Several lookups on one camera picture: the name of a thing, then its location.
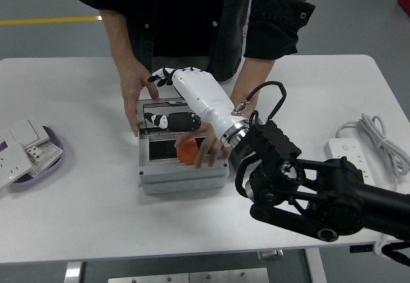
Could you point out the person's left hand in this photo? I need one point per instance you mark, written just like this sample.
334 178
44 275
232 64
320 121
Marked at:
211 145

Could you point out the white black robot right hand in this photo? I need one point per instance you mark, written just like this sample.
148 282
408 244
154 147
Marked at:
205 94

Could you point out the person's right hand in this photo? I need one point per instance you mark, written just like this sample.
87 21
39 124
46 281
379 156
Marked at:
133 87

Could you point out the orange cylinder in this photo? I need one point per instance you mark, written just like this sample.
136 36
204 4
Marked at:
187 153

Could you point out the grey box with clear lid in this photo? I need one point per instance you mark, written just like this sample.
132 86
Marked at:
179 180

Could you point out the person's left forearm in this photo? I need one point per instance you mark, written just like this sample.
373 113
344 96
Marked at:
253 75

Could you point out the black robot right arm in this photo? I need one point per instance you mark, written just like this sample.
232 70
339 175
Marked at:
336 193

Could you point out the person's right forearm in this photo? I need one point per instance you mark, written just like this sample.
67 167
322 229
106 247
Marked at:
121 46

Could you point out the person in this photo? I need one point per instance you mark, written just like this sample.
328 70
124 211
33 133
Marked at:
185 14

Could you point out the white socket insert module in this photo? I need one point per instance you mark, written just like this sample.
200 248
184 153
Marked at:
45 153

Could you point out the purple plastic tray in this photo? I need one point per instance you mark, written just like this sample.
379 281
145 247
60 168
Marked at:
48 174

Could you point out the white power strip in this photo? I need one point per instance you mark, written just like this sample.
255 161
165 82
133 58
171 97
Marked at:
346 147

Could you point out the large white socket panel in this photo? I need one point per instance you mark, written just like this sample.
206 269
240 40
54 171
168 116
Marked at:
13 164

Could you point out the white table leg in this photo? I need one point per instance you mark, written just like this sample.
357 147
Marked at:
73 273
315 267

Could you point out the black table control panel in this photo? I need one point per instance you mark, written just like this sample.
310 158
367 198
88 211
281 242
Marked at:
361 249

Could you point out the white switch plate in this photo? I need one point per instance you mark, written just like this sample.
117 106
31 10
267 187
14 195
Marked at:
29 132

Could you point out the silver table bracket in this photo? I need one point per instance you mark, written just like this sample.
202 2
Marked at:
270 255

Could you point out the grey metal base plate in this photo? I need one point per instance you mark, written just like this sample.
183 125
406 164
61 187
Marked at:
189 276

